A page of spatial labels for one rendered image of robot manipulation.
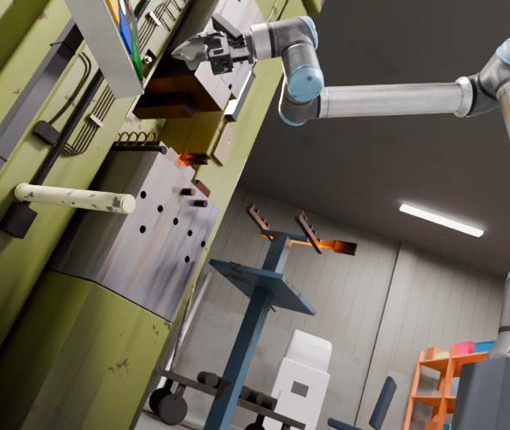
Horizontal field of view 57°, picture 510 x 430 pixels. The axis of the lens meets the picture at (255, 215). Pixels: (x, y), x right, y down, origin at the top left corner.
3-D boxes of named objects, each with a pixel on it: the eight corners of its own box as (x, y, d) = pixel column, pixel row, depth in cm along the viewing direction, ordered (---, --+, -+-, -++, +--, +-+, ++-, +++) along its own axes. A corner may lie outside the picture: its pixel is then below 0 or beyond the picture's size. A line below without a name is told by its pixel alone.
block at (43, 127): (53, 145, 137) (60, 132, 138) (37, 132, 132) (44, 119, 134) (47, 145, 139) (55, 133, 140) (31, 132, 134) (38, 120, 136)
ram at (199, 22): (247, 114, 196) (278, 43, 210) (197, 43, 167) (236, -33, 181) (174, 117, 219) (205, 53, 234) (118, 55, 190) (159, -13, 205)
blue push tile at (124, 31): (132, 54, 118) (130, 32, 121) (123, 32, 111) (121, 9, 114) (125, 55, 118) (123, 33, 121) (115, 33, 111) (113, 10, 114)
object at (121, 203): (131, 219, 109) (141, 200, 111) (116, 208, 105) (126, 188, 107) (26, 205, 134) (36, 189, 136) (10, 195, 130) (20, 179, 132)
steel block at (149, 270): (173, 323, 161) (221, 210, 177) (95, 281, 133) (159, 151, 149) (73, 293, 192) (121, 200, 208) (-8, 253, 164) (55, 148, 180)
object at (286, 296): (315, 316, 188) (316, 311, 189) (281, 279, 157) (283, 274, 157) (251, 299, 203) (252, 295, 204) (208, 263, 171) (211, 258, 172)
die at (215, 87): (223, 111, 182) (231, 92, 186) (194, 74, 167) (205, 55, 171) (147, 114, 206) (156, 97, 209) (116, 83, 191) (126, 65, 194)
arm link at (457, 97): (489, 90, 147) (275, 99, 141) (512, 64, 135) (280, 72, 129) (500, 123, 143) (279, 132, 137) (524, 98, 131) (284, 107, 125)
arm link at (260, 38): (263, 15, 123) (265, 42, 132) (246, 19, 123) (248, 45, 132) (270, 41, 120) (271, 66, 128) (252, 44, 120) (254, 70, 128)
